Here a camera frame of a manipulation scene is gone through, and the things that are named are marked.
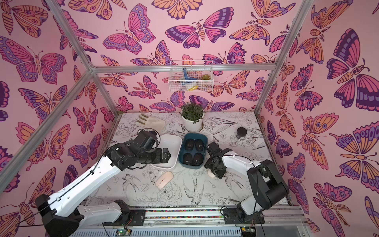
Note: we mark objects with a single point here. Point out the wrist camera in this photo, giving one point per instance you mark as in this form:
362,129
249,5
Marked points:
214,150
147,139

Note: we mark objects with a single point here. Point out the teal storage box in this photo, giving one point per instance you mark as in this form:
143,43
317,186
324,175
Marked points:
194,151

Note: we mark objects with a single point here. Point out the black round jar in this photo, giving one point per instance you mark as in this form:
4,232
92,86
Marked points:
241,133

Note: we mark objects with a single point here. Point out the black mouse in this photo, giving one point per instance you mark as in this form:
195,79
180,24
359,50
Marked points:
199,145
198,159
187,159
189,144

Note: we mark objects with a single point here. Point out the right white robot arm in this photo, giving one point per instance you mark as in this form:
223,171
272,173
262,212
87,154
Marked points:
266,183

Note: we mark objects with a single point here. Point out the pink mouse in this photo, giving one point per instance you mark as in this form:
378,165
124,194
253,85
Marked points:
210,174
164,180

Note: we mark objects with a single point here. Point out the potted green plant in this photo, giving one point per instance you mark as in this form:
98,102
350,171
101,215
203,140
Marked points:
192,116

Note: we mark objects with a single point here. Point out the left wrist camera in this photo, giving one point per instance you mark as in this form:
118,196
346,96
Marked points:
147,139

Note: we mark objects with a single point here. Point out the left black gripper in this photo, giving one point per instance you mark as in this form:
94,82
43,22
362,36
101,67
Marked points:
159,159

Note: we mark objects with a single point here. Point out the white storage tray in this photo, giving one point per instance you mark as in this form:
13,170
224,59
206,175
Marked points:
173,144

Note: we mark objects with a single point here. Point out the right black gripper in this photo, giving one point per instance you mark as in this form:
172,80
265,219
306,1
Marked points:
216,157

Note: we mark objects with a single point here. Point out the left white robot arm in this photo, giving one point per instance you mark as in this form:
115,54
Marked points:
62,212

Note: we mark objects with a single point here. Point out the white wire basket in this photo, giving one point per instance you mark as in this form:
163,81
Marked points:
191,75

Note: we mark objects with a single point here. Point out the beige work glove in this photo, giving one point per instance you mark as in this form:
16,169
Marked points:
148,121

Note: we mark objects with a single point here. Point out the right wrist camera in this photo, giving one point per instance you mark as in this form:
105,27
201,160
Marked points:
214,150

